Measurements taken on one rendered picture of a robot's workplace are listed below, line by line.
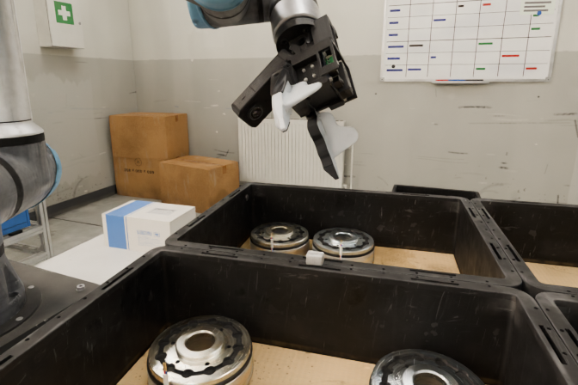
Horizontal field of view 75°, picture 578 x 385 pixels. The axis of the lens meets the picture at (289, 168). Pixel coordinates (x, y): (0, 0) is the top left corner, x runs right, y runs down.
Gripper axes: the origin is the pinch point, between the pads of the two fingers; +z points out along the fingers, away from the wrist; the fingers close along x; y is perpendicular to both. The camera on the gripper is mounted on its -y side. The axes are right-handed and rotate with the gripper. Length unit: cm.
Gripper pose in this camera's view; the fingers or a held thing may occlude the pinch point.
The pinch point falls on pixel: (309, 161)
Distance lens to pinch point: 46.0
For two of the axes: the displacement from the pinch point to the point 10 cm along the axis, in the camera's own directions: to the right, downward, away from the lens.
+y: 8.7, -3.4, -3.6
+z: 1.4, 8.7, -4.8
